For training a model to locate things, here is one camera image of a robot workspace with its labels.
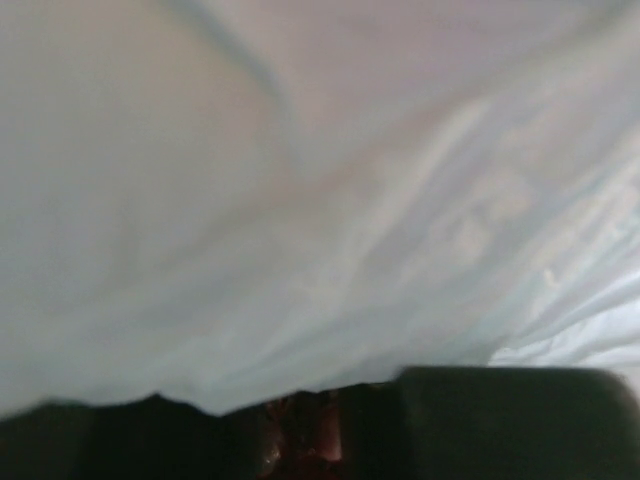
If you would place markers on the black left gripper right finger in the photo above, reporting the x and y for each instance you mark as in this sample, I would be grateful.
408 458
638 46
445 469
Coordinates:
491 423

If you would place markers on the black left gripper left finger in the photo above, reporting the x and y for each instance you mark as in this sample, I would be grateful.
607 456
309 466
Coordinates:
150 439

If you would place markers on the dark red fake grapes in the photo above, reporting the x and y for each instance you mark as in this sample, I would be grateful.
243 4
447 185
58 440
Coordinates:
304 424

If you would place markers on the light blue plastic bag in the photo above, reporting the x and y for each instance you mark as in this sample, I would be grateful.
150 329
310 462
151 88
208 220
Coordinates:
226 201

